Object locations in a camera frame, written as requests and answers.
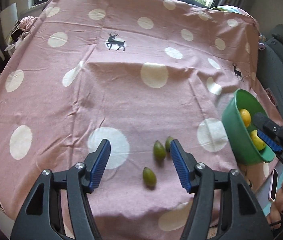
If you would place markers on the colourful cloth on sofa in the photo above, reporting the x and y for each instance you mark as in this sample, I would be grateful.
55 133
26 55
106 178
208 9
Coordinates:
229 8

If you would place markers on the yellow-green pear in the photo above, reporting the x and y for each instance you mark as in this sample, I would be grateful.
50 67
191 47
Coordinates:
257 141

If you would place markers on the white smartphone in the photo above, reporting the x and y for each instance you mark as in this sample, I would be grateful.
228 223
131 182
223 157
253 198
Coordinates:
273 186

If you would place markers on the green olive near lemon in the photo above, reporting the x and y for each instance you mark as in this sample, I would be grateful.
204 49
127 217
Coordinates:
149 177

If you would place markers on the green olive right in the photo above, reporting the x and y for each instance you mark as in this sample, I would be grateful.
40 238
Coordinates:
168 143

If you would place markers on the green plastic bowl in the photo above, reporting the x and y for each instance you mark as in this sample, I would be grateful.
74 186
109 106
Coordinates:
238 134

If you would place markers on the person right hand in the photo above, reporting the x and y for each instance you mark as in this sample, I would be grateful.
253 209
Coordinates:
276 210

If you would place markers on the pink polka dot tablecloth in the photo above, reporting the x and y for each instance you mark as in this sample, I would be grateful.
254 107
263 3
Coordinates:
133 72

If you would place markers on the pink flower bouquet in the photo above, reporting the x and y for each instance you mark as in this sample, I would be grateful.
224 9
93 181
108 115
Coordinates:
26 23

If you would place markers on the green olive middle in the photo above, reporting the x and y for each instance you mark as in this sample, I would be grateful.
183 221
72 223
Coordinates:
159 151

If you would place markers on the white board by wall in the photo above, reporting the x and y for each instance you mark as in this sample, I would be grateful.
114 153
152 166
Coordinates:
8 18

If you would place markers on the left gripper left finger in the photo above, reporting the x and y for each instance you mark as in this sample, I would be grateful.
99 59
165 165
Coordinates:
58 200

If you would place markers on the yellow lemon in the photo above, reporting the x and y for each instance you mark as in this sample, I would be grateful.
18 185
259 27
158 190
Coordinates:
246 117

